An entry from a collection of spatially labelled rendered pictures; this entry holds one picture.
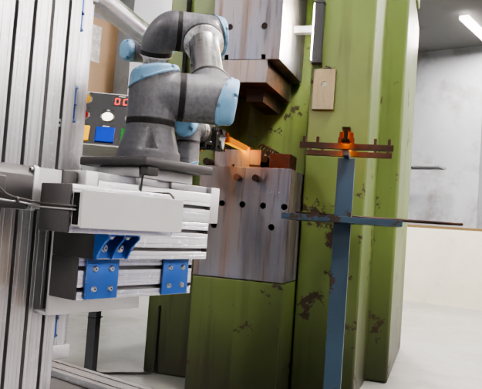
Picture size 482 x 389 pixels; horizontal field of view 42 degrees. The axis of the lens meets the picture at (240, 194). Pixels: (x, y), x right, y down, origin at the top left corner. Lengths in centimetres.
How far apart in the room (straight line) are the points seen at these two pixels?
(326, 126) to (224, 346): 99
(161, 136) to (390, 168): 175
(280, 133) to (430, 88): 795
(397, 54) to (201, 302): 149
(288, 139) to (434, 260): 404
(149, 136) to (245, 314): 120
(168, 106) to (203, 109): 8
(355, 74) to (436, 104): 813
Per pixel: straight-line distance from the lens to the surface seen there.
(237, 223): 248
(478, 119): 1049
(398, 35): 315
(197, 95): 147
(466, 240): 672
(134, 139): 145
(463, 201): 1039
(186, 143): 198
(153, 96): 146
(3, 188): 121
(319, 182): 261
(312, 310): 263
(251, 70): 262
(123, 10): 210
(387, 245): 301
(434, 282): 684
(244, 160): 255
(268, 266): 245
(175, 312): 281
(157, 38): 187
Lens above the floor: 69
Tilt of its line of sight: 3 degrees up
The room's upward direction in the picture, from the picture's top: 4 degrees clockwise
